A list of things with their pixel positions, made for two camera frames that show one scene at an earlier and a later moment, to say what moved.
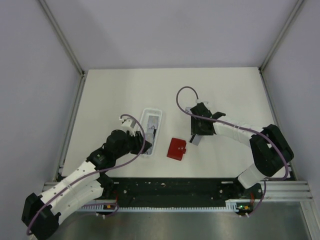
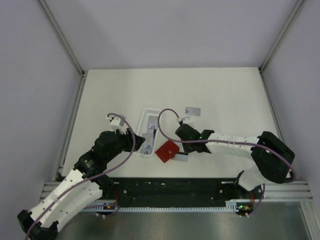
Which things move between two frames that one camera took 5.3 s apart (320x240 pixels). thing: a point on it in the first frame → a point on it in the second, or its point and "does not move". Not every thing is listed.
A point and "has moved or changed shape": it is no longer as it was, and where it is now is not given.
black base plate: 207,191 does not move
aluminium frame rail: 287,190 does not move
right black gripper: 195,130 → 187,149
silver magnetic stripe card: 195,139 has moved or changed shape
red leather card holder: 177,148 has moved or changed shape
